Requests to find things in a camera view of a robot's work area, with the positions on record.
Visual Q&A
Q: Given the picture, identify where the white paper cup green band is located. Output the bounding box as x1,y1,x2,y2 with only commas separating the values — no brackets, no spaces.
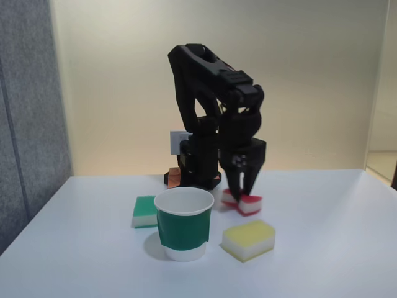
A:
153,187,215,262

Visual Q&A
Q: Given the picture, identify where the yellow and white sponge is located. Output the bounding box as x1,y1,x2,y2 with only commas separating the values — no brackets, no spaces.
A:
221,219,276,263

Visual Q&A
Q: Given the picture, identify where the grey fabric partition panel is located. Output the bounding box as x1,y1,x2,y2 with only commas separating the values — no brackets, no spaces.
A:
0,0,74,256

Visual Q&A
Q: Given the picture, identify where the red and white sponge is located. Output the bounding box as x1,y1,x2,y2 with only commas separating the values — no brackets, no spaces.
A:
220,187,264,217

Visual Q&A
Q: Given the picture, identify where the green and white sponge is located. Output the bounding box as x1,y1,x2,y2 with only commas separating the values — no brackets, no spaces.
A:
131,195,159,230

